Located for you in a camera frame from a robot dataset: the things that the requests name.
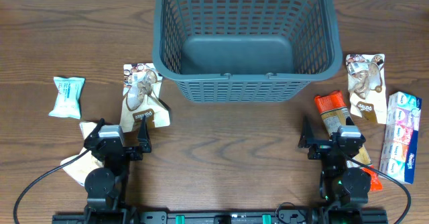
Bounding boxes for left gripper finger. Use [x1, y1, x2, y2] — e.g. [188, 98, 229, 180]
[84, 118, 105, 140]
[137, 115, 151, 153]

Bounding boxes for orange pasta packet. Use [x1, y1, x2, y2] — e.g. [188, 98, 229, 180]
[314, 91, 383, 192]

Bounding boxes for brown snack pouch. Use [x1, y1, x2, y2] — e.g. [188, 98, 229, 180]
[120, 63, 170, 132]
[345, 54, 387, 124]

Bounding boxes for beige paper bag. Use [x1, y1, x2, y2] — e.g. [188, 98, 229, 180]
[63, 121, 104, 186]

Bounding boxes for Kleenex tissue multipack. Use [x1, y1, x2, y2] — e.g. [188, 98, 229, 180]
[379, 91, 422, 184]

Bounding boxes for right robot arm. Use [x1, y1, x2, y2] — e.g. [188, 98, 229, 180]
[298, 117, 371, 223]

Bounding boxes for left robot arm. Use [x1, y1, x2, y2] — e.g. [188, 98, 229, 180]
[84, 117, 151, 223]

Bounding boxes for mint toilet tissue wipes pack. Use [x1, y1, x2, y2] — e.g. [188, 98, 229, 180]
[48, 76, 85, 119]

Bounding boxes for grey plastic basket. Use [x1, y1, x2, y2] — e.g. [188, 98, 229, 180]
[152, 0, 343, 103]

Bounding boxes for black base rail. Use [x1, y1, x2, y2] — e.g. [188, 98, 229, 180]
[52, 209, 388, 224]

